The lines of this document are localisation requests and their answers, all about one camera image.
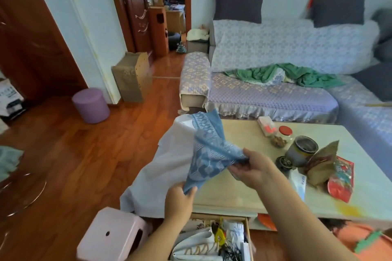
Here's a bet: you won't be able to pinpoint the white printed appliance box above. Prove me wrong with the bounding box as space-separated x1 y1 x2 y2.
0 79 27 118

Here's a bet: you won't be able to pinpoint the pink plastic stool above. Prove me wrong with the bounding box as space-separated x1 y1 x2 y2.
76 207 151 261

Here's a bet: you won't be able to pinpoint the light wooden desk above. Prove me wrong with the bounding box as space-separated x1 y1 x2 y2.
165 10 186 34

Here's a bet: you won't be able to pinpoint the blue patterned cloth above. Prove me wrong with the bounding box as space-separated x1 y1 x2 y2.
120 109 250 219

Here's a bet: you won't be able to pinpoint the dark patterned canister lid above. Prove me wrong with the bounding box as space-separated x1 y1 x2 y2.
275 156 294 172

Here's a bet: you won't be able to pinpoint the beige floral tablecloth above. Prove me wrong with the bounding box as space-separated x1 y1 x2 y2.
183 218 212 234

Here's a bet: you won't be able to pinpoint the white blue tissue pack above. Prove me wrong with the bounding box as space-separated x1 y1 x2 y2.
287 169 308 202

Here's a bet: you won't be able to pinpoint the yellow tape measure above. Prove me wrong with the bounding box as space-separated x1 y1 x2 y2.
214 227 227 247

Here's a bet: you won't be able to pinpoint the white red tissue pack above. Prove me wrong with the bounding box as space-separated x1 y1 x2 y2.
257 116 278 138

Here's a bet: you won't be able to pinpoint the brown paper tea bag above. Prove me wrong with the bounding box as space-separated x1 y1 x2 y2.
301 140 340 188

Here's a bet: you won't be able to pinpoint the orange brown wooden cabinet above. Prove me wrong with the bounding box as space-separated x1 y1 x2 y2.
149 6 169 58

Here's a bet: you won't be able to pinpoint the small white box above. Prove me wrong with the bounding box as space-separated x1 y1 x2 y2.
240 241 252 261

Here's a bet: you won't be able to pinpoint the olive brown perforated box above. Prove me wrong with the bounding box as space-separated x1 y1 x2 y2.
111 52 154 104

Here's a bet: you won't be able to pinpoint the brown panelled inner door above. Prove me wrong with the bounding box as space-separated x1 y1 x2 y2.
115 0 154 57

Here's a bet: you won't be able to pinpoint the person's left forearm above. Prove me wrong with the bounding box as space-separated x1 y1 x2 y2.
128 218 193 261

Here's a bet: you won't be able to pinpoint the person's left hand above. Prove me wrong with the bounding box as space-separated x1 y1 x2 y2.
164 181 199 225

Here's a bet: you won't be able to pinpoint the cream marble table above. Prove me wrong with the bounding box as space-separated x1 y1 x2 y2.
174 118 392 231

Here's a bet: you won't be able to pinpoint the orange plastic basin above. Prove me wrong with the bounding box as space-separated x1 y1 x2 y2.
256 213 278 232

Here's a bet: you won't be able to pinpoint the green blanket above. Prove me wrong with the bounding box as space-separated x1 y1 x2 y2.
223 62 346 88

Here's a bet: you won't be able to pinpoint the metal wire leg table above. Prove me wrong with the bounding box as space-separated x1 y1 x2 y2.
0 173 47 250

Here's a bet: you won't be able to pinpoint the white blue printed bag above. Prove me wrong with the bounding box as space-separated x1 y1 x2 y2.
223 221 245 247

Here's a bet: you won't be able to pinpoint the wooden drawer white front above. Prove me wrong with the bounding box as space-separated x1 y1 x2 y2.
168 212 255 261

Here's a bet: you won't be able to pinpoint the red lid glass jar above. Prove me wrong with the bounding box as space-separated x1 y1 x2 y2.
270 125 294 149

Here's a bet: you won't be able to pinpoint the purple cylindrical stool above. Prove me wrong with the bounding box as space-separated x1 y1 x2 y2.
72 88 111 125

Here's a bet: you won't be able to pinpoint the red snack packet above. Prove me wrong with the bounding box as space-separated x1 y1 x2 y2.
327 156 355 204

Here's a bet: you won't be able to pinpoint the purple quilted sofa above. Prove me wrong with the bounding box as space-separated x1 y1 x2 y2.
179 18 392 182

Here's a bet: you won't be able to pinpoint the dark round basket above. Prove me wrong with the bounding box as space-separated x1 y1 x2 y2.
167 32 182 51

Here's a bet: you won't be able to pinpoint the person's right forearm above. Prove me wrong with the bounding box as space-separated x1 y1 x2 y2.
255 175 359 261

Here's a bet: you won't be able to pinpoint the tangled black cables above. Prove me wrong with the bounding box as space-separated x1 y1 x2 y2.
220 242 243 261

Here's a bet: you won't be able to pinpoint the dark brown wooden door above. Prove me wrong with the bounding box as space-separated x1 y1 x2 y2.
0 0 89 103

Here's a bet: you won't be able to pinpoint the person's right hand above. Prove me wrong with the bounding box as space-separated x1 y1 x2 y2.
228 147 281 192

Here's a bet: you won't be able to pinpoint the green plastic toy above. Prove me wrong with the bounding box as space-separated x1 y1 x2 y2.
354 229 383 254

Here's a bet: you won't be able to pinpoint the grey open canister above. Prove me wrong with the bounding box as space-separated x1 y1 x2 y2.
285 135 320 168

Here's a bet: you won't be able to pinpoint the grey pillow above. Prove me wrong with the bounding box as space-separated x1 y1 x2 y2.
371 8 392 42
213 0 267 24
311 0 366 28
352 62 392 103
375 39 392 63

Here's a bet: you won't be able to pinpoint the grey side stool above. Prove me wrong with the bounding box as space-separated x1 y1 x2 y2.
187 40 209 54

